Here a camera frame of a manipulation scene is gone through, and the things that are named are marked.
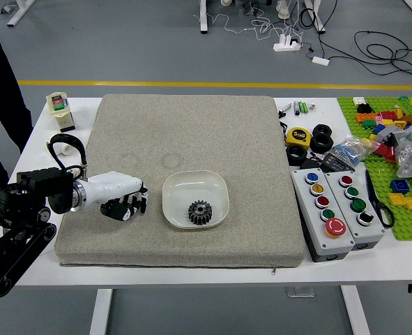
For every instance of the black building brick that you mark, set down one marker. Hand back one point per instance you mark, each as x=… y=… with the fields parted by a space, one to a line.
x=363 y=108

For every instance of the grey metal bracket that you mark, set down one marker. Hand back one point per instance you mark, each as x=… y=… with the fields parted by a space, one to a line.
x=299 y=291

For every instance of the grey four-button control box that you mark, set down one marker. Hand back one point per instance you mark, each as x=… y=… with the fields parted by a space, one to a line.
x=373 y=227

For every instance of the small green building brick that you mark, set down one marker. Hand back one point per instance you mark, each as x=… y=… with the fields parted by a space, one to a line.
x=367 y=124

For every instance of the grey-brown cushion mat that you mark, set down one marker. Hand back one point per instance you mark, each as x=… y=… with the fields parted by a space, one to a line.
x=191 y=132

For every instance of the white power strip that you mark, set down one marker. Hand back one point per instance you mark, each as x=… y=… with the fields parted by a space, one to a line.
x=286 y=44

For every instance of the pink building brick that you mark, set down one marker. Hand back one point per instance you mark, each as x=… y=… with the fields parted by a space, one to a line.
x=379 y=120

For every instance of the small white clip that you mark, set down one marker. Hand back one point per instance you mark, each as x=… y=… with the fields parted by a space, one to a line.
x=312 y=105

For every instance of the black rubber tyre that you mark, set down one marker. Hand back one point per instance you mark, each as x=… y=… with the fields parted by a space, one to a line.
x=321 y=143
x=297 y=155
x=322 y=130

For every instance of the white power adapter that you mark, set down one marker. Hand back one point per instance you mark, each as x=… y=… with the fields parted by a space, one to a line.
x=320 y=60

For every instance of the green battery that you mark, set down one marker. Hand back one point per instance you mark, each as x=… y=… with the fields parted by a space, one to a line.
x=305 y=107
x=301 y=107

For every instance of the long green building brick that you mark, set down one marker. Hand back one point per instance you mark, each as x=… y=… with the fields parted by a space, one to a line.
x=406 y=104

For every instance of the clear bag of blue parts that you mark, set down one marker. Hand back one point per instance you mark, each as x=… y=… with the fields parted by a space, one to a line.
x=348 y=150

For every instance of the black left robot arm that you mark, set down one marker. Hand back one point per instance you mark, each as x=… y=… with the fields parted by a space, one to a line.
x=38 y=181

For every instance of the white square plate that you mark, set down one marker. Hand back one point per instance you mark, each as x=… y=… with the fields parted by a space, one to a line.
x=191 y=188

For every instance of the yellow tape measure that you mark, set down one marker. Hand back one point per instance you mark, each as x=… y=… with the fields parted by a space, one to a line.
x=298 y=137

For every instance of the green building baseplate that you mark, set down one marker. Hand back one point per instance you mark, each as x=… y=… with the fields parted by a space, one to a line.
x=380 y=178

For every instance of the grey five-button control box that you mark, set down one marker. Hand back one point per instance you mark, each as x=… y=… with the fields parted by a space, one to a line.
x=306 y=209

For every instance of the black digital display module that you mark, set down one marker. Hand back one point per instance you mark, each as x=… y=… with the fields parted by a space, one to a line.
x=338 y=163

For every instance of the big black gear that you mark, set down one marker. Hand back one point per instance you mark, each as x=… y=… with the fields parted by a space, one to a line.
x=195 y=218

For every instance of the orange building brick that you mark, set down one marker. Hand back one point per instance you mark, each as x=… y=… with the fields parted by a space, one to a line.
x=364 y=117

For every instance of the black scissors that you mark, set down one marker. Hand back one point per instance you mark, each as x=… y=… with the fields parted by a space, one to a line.
x=372 y=190

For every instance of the person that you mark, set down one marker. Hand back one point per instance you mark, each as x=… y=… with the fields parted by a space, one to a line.
x=0 y=87

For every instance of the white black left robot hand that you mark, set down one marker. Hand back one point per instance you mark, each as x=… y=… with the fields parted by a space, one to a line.
x=111 y=185

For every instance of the white building brick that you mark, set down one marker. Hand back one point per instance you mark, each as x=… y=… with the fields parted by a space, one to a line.
x=359 y=100

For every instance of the big red building brick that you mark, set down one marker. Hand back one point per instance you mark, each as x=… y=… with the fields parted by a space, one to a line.
x=383 y=150

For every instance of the long red building brick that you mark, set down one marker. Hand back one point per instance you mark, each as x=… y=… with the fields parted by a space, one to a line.
x=387 y=115

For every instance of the beige switch box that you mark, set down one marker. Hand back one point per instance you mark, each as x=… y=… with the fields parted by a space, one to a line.
x=60 y=111

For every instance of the small black electronic part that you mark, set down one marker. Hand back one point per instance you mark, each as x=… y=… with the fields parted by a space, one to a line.
x=311 y=163

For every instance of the blue square building brick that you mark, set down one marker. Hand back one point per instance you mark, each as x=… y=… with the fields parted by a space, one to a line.
x=399 y=185

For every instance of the white table leg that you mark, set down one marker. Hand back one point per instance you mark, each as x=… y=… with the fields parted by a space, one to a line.
x=100 y=310
x=355 y=310

